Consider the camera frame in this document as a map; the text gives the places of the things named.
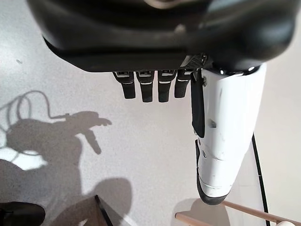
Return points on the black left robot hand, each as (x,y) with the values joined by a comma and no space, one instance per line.
(164,35)

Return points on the white chair with wooden legs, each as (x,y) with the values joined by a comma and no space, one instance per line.
(247,212)

